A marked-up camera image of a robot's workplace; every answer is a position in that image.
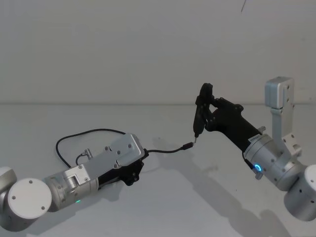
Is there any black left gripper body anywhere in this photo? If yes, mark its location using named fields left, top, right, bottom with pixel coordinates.
left=97, top=158, right=145, bottom=187

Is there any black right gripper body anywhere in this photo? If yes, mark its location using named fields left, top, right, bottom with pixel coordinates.
left=206, top=97, right=263, bottom=154

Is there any black pen-shaped tool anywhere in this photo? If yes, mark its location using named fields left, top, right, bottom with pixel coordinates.
left=193, top=95, right=207, bottom=145

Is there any black cable with plug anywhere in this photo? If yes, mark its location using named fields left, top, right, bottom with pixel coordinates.
left=55, top=127, right=195, bottom=171

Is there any white table cloth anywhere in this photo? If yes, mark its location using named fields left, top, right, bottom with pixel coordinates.
left=0, top=101, right=316, bottom=237

